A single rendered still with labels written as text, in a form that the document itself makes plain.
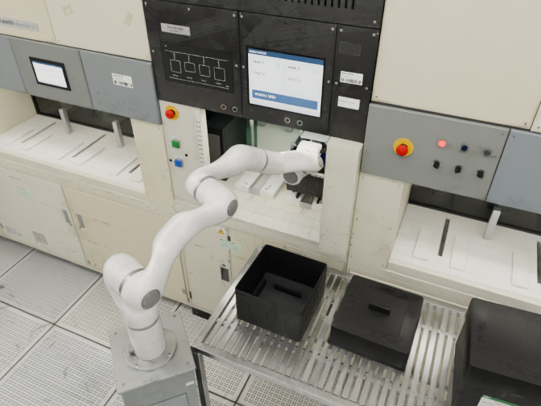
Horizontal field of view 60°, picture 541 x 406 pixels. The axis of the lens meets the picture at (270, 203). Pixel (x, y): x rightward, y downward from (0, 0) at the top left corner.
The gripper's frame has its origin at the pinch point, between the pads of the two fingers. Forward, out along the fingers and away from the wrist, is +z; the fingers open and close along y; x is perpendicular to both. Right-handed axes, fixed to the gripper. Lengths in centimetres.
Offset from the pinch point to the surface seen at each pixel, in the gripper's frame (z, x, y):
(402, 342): -66, -33, 57
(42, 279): -42, -120, -165
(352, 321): -64, -33, 38
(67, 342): -74, -120, -116
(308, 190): -8.2, -22.4, 0.7
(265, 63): -30, 44, -12
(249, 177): -0.9, -29.2, -33.5
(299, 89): -29.7, 36.8, 1.6
